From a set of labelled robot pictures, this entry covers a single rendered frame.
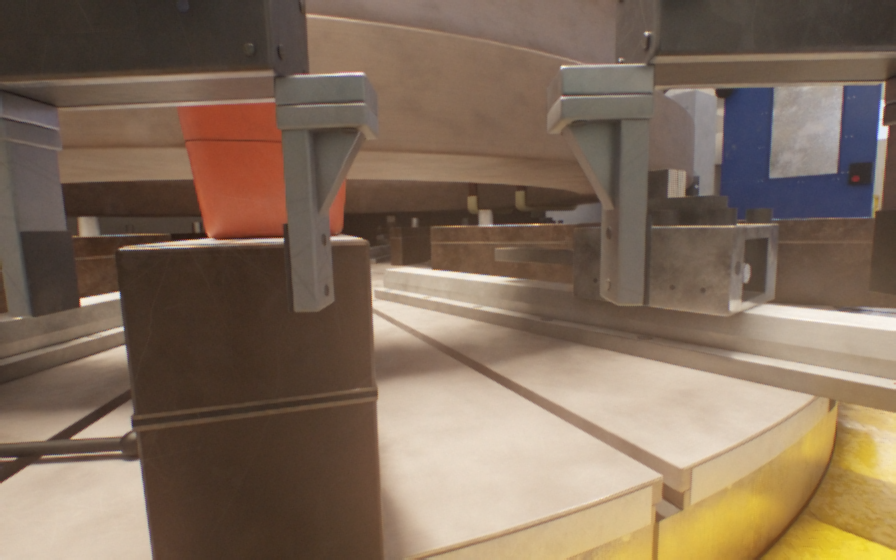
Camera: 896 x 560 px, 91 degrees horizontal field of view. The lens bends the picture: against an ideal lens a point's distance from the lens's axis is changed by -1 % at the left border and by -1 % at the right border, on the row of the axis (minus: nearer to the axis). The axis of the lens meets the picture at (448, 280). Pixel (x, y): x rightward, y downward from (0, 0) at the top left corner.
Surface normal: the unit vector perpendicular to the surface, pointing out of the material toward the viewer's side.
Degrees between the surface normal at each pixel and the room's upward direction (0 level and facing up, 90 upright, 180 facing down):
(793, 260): 90
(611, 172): 90
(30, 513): 0
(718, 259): 90
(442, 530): 0
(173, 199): 90
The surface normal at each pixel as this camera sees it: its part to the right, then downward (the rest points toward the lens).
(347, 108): -0.03, 0.12
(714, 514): 0.49, 0.10
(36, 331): 0.93, -0.32
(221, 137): 0.32, 0.22
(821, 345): -0.75, -0.22
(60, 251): 1.00, -0.02
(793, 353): -0.78, 0.10
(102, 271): 0.88, 0.04
